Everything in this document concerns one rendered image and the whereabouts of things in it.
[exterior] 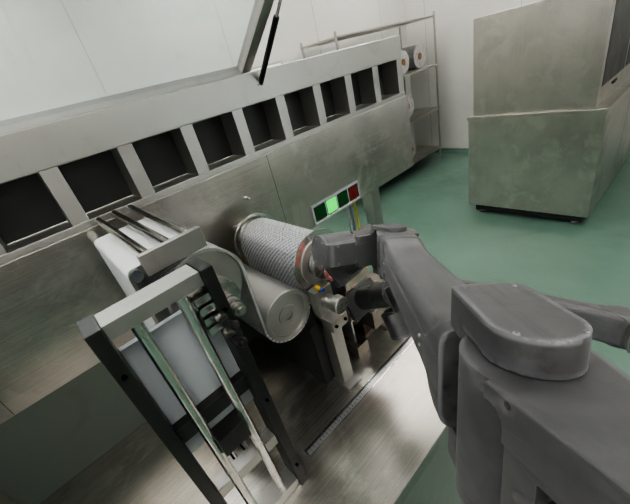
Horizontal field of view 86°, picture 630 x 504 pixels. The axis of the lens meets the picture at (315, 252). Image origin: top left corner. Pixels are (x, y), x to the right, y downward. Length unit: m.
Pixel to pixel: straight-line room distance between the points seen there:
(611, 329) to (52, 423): 1.14
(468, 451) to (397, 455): 0.65
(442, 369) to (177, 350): 0.40
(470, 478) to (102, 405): 0.95
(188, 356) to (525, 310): 0.45
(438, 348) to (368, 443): 0.66
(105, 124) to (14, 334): 0.47
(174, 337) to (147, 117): 0.55
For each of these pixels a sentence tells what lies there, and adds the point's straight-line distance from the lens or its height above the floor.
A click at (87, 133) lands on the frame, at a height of 1.62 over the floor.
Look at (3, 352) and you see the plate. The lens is 0.95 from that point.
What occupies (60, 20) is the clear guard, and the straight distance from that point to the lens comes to 0.76.
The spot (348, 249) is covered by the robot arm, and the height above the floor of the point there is 1.38.
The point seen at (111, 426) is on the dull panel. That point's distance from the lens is 1.11.
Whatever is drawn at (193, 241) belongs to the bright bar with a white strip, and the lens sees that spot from 0.56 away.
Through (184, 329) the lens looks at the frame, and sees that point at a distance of 0.52.
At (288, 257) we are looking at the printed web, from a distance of 0.75.
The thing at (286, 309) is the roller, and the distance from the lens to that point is 0.75.
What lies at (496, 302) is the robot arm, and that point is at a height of 1.52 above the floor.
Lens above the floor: 1.64
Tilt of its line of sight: 29 degrees down
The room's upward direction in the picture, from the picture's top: 15 degrees counter-clockwise
